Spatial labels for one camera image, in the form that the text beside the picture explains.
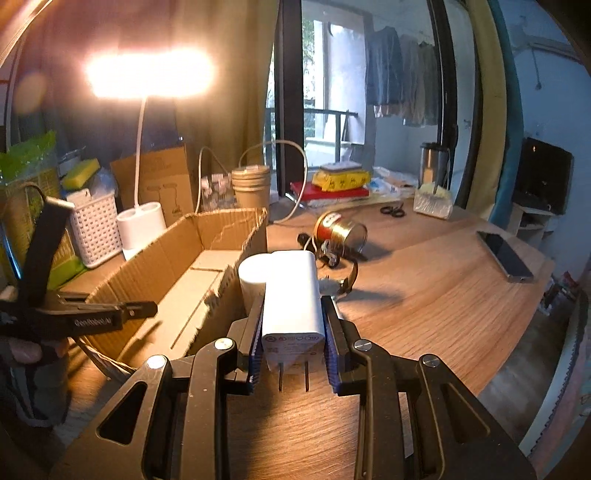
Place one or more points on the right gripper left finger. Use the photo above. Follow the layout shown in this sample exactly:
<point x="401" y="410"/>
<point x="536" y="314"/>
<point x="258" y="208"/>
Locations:
<point x="247" y="335"/>

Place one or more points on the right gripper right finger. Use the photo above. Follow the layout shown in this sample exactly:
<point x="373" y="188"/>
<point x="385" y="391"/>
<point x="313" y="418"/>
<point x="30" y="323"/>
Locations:
<point x="342" y="368"/>

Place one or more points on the black headphones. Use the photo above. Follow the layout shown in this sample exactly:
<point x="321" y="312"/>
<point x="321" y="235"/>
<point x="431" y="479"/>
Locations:
<point x="337" y="267"/>

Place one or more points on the red gold tin can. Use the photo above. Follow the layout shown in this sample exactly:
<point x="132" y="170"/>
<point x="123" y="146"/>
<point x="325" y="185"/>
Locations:
<point x="341" y="230"/>

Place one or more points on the white round jar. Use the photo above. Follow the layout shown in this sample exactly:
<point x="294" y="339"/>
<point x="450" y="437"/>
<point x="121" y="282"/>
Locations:
<point x="252" y="274"/>

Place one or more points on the person's left hand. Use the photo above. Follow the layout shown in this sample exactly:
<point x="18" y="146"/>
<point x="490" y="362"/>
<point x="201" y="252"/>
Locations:
<point x="16" y="351"/>

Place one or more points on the open cardboard box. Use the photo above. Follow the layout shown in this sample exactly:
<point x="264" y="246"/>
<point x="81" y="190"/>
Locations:
<point x="191" y="273"/>

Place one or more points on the white plastic basket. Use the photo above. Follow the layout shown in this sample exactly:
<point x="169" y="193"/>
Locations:
<point x="95" y="230"/>

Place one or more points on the black scissors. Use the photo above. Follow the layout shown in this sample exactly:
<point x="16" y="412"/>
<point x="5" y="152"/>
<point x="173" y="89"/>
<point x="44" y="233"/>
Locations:
<point x="395" y="210"/>

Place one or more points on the green snack bag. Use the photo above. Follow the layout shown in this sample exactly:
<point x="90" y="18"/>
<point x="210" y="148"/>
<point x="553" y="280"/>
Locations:
<point x="28" y="169"/>

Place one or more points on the yellow green sponge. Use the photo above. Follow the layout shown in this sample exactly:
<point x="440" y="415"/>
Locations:
<point x="80" y="174"/>

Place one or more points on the red book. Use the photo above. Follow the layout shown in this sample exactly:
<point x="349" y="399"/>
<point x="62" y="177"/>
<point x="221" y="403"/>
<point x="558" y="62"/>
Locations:
<point x="309" y="192"/>

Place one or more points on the stack of paper cups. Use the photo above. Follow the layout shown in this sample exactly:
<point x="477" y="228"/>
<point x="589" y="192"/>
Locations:
<point x="251" y="185"/>

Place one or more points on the yellow packet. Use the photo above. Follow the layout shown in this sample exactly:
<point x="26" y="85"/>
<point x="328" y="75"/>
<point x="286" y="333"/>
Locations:
<point x="340" y="180"/>

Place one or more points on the clear tissue box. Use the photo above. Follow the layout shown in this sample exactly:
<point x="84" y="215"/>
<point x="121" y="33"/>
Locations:
<point x="433" y="201"/>

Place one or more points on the brown lamp packaging box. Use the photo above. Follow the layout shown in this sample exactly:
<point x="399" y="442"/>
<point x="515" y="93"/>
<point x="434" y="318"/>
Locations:
<point x="166" y="176"/>

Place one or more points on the black smartphone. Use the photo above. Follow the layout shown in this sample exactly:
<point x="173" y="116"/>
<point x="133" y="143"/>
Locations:
<point x="510" y="263"/>

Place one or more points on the steel thermos mug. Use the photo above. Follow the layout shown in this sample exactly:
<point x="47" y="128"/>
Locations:
<point x="434" y="164"/>

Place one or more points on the black television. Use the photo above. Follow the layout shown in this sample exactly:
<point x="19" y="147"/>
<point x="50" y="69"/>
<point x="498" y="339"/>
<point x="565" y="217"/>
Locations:
<point x="544" y="177"/>

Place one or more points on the white desk lamp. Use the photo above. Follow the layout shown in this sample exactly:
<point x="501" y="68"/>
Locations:
<point x="179" y="72"/>

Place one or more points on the hanging clothes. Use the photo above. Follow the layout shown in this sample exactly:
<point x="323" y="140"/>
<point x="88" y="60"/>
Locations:
<point x="403" y="78"/>

